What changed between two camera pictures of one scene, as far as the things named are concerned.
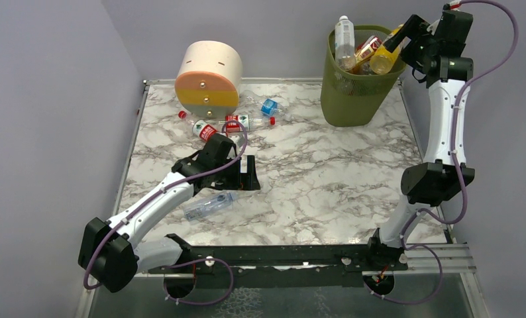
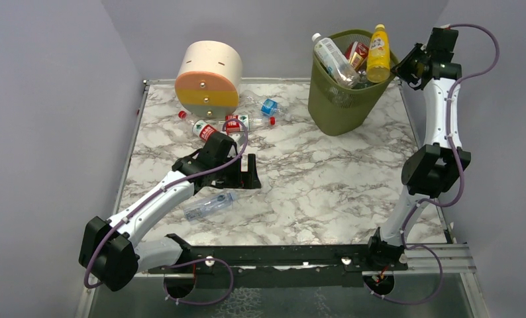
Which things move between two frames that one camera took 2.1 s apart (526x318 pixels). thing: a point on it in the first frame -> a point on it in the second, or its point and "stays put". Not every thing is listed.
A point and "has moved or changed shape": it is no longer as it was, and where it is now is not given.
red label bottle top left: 203,130 stays put
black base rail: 281,266 stays put
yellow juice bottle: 382,59 has moved or changed shape
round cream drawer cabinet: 208,81 stays put
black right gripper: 413,34 -> 411,64
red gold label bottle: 364,53 has moved or changed shape
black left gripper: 249,173 stays put
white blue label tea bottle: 344,31 -> 335,62
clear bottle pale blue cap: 208,206 stays put
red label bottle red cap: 250,124 stays put
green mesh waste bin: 354,99 has moved or changed shape
